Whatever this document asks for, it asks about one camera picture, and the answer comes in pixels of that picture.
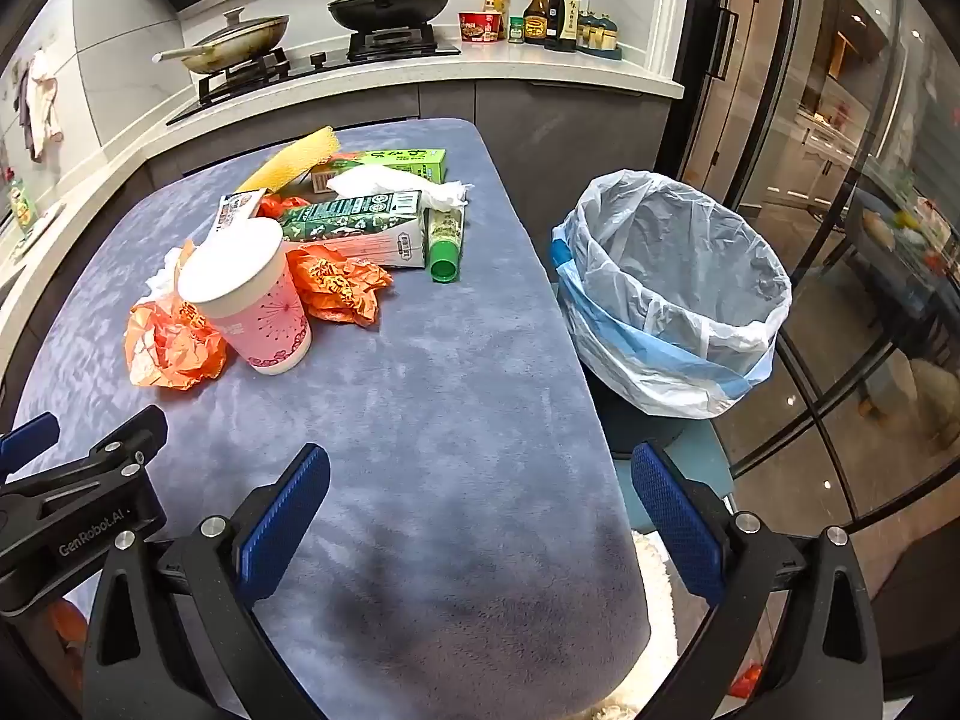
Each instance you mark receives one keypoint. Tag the pink striped box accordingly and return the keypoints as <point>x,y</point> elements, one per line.
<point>390,249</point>

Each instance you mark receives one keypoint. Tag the black gas stove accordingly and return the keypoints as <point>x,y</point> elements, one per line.
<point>322,64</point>

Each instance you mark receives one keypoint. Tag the black wok with lid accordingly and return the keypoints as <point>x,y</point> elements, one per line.
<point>390,6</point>

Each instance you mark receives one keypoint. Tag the large white tissue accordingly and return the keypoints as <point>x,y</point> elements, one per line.
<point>375,181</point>

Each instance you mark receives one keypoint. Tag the small white tissue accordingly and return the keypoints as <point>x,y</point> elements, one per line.
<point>163,271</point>

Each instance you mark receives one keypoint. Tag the small printed packet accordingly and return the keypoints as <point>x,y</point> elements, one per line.
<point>236,210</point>

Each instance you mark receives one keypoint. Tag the small red orange wrapper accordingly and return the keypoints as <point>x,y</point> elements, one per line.
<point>286,206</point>

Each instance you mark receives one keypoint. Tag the white kitchen counter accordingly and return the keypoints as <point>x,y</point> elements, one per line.
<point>525,64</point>

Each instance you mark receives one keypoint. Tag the small green spice jar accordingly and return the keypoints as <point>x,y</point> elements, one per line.
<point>517,30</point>

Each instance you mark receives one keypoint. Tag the yellow sponge cloth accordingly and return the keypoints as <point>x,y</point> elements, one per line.
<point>292,161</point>

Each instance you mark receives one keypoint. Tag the pink paper cup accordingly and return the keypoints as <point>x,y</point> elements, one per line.
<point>255,315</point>

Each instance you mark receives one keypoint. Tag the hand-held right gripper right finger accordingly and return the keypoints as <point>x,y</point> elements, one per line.
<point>675,517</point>

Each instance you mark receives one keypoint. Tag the silver wok with lid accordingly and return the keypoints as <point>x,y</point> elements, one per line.
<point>240,34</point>

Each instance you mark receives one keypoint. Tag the brown sauce bottle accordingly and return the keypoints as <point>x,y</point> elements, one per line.
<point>535,15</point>

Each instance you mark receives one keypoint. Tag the glass sliding door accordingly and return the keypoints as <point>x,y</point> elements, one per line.
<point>825,315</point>

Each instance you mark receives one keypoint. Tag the teal condiment jar set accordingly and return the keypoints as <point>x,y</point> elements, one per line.
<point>600,37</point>

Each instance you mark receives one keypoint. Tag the teal stool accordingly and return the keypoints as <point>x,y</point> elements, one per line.
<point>701,469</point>

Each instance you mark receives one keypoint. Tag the light green carton box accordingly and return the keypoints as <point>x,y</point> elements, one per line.
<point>397,161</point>

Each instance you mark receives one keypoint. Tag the dark green drink carton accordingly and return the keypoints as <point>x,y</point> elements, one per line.
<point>352,214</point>

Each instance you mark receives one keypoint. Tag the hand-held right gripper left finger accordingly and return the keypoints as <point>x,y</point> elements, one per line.
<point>285,517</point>

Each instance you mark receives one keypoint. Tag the green plastic bottle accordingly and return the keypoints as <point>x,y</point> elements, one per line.
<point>444,241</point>

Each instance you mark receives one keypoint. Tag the hanging pink white cloth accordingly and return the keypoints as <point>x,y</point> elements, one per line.
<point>41,97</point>

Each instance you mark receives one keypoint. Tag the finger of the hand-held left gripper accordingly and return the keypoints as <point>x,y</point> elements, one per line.
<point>112,465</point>
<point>26,444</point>

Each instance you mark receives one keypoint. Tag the bin with white plastic liner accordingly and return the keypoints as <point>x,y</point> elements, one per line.
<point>675,262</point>

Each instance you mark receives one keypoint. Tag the white fluffy rug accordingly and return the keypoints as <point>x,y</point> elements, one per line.
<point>660,615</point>

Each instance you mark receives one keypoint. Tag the green packet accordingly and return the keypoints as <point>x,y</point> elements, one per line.
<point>22,204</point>

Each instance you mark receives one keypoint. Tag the red instant noodle cup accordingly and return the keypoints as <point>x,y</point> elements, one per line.
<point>480,26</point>

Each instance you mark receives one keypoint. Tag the large orange wrapper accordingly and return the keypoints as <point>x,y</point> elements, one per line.
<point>169,352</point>

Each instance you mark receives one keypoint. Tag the dark soy sauce bottle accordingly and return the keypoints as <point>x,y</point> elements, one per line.
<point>564,15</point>

